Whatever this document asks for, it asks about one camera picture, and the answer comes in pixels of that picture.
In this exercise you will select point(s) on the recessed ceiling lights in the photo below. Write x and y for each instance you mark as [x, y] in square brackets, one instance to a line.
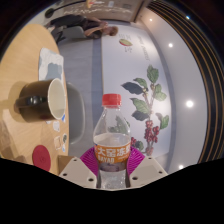
[189, 103]

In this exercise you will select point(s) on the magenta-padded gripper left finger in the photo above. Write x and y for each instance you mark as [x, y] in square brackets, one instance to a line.
[78, 171]

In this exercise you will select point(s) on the white and blue printed mat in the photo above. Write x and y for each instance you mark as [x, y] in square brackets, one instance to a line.
[50, 65]

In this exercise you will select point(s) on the grey upholstered chair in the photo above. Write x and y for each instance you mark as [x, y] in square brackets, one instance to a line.
[68, 32]
[76, 113]

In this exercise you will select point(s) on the dark brown mug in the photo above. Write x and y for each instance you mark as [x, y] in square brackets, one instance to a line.
[36, 100]

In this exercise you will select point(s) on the small round side table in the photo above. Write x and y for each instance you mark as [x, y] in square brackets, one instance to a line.
[50, 12]

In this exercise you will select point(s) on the flat round red coaster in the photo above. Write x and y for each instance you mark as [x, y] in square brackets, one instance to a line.
[41, 158]

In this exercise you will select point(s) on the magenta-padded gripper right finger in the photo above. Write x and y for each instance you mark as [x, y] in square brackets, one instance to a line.
[146, 171]

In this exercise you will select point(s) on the clear orange-label drink bottle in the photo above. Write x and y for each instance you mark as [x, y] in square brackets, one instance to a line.
[112, 146]

